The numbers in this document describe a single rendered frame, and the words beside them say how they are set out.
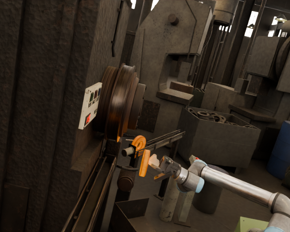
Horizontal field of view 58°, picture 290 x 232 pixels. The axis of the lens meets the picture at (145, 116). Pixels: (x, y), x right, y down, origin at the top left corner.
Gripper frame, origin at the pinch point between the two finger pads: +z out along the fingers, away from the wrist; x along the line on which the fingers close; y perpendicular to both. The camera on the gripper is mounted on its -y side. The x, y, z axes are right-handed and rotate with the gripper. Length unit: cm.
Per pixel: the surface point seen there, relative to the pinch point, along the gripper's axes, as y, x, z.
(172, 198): -47, -71, -51
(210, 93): 43, -444, -121
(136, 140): -10, -55, 5
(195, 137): -14, -205, -78
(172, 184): -35, -71, -44
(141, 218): -21.7, 21.3, -10.5
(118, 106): 22.6, 10.5, 28.5
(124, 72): 38, 0, 35
